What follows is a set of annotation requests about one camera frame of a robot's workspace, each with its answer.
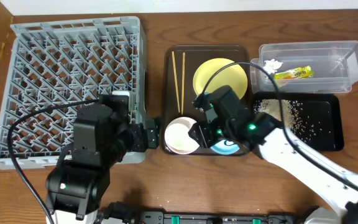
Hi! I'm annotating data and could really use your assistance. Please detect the grey dishwasher rack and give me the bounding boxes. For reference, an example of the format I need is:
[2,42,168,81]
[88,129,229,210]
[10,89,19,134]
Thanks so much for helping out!
[0,16,147,170]

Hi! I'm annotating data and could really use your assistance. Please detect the yellow round plate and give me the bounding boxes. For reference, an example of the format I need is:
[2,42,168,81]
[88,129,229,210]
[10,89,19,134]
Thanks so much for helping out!
[193,58,248,99]

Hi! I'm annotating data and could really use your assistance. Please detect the wooden chopstick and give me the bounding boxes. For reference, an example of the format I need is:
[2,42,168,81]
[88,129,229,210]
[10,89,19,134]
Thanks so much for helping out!
[181,51,186,114]
[172,51,180,113]

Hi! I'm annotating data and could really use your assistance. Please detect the white pink bowl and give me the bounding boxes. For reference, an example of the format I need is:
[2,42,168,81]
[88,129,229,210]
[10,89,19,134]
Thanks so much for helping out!
[164,116,200,155]

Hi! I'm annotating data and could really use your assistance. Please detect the rice food scraps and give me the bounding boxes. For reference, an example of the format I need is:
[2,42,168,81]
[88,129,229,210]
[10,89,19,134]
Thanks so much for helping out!
[255,98,335,147]

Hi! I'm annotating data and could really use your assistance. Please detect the white tissue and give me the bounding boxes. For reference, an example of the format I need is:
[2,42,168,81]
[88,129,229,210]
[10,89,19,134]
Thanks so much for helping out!
[263,59,283,75]

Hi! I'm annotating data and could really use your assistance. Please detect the dark brown serving tray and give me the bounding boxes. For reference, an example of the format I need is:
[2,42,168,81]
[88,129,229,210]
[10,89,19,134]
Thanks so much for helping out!
[159,44,254,157]

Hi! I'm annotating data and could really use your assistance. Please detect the black waste tray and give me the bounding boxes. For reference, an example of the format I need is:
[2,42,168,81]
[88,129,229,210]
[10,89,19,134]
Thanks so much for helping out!
[252,91,345,152]

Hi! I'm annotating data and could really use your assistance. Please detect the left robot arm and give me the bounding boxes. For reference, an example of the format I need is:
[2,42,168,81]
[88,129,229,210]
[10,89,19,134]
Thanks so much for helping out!
[45,103,160,221]

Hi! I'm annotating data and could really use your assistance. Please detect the clear plastic waste bin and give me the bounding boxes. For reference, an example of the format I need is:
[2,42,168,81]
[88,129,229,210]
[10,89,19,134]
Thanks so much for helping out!
[251,40,358,93]

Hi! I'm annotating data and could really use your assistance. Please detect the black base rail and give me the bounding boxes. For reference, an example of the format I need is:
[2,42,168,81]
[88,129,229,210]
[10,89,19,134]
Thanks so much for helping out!
[94,202,306,224]

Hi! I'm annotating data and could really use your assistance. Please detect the light blue bowl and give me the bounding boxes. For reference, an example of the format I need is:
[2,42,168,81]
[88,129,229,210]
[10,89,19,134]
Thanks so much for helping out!
[210,140,240,155]

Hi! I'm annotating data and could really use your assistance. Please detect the green orange snack wrapper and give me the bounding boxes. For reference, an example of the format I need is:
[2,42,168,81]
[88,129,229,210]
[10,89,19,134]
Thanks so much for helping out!
[273,65,314,80]

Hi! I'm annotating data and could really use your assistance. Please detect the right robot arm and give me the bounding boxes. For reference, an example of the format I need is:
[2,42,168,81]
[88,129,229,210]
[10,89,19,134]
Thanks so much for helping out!
[188,85,358,223]

